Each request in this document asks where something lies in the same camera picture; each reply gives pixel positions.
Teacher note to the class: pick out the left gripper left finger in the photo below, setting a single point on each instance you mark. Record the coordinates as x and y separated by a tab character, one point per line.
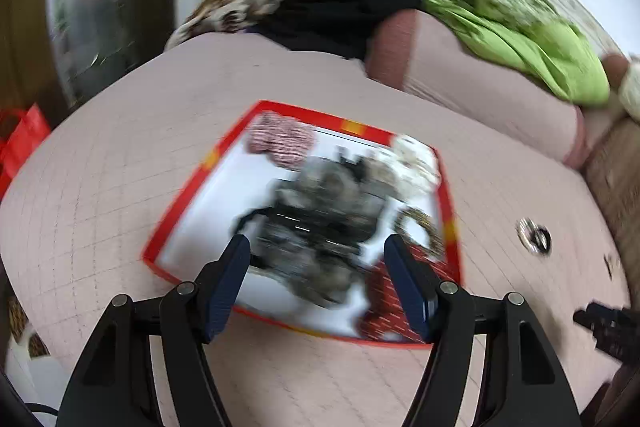
112	383

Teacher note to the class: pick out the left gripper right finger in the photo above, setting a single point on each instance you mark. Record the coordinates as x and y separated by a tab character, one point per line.
523	381

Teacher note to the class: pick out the red polka dot scrunchie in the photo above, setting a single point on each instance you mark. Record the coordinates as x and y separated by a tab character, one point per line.
395	301

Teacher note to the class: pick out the white black-dotted scrunchie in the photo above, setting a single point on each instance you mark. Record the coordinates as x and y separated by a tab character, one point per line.
416	167

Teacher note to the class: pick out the black sheer organza scrunchie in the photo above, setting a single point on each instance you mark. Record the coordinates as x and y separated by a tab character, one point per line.
311	237

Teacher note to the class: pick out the red white plaid scrunchie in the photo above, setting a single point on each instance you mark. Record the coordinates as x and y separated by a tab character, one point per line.
285	140

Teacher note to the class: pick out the black hair clip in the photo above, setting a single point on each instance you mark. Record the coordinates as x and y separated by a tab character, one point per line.
609	266

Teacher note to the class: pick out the striped beige brown cushion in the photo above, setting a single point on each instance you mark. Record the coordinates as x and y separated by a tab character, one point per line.
613	176

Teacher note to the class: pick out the white crumpled cloth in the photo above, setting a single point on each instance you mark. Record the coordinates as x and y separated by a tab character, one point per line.
629	90

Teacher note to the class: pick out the red plastic bag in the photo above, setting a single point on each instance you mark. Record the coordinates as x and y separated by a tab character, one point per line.
30	130

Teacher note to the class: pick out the red cardboard box tray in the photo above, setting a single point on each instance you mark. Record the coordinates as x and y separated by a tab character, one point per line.
230	182

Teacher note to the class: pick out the green crumpled cloth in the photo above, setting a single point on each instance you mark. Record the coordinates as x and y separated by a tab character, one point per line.
532	37

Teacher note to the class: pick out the pink bolster pillow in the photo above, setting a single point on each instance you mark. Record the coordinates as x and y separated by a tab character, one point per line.
414	52

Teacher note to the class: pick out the black cloth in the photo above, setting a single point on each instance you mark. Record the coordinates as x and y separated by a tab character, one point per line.
340	27

